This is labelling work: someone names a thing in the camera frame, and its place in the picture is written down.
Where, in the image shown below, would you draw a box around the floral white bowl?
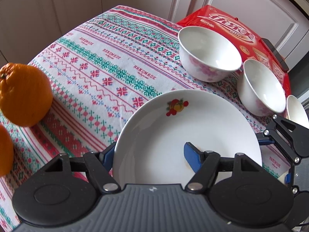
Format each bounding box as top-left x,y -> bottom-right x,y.
177,26 -> 242,83
285,95 -> 308,127
237,59 -> 286,117

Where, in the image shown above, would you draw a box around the white plate stained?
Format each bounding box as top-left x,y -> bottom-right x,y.
113,90 -> 262,186

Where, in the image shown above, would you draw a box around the white kitchen base cabinets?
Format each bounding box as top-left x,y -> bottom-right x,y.
1,0 -> 308,69

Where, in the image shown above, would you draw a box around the patterned embroidered tablecloth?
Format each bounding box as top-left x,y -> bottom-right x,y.
0,4 -> 292,232

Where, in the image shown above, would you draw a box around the orange with leaves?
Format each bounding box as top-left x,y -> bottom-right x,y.
0,124 -> 14,177

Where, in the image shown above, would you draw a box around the black smartphone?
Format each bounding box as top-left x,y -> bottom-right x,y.
261,38 -> 289,73

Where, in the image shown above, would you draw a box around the red cardboard box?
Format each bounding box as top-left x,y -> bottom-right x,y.
177,5 -> 292,96

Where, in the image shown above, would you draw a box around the bumpy orange without leaf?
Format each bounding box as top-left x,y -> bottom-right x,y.
1,63 -> 53,127

